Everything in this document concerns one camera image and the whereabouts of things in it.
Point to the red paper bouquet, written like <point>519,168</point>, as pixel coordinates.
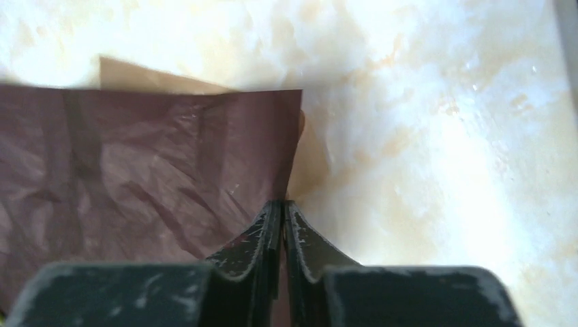
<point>106,177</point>

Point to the beige satin ribbon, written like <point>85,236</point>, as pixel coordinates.
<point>123,76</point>

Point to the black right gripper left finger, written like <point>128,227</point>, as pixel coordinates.
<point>234,286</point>

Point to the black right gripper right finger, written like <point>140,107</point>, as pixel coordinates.
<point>328,288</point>

